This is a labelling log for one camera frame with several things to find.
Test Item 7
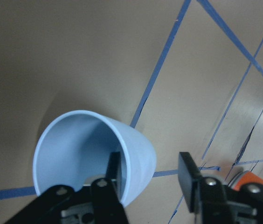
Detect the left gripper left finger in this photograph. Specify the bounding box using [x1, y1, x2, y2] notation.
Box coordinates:
[7, 152, 129, 224]

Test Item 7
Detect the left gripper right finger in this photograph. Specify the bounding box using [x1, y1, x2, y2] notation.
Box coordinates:
[178, 152, 263, 224]

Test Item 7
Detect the orange metal can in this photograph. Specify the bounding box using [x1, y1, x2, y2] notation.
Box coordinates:
[228, 171, 263, 191]

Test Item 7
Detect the light blue plastic cup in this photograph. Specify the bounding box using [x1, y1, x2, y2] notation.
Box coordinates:
[33, 110, 157, 206]

